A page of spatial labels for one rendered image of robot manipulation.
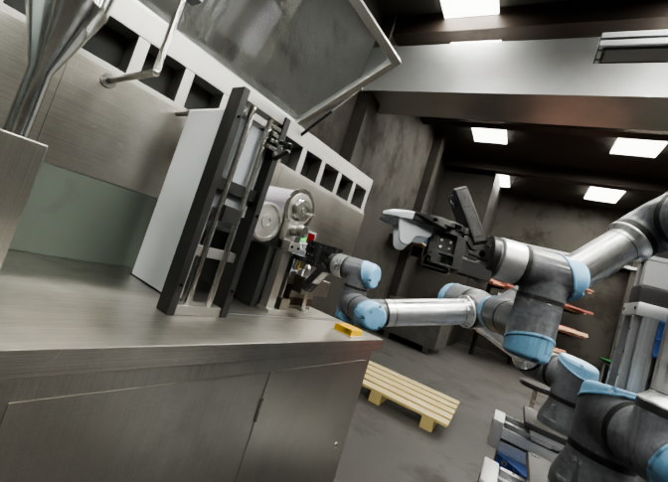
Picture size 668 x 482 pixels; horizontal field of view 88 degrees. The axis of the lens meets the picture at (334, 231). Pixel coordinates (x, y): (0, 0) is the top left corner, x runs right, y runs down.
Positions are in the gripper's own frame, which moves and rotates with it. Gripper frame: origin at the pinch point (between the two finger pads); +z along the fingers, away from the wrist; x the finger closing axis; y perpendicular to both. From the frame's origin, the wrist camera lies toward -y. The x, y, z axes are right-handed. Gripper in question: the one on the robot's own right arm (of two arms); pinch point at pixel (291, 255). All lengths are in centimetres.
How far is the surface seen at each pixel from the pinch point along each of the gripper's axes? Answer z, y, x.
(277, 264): -6.0, -3.8, 11.3
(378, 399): 40, -103, -208
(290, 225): -5.9, 9.8, 11.2
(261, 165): -12.3, 21.3, 34.9
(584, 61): -39, 252, -261
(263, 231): -2.1, 5.2, 17.9
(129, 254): 31, -15, 39
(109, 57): 38, 41, 61
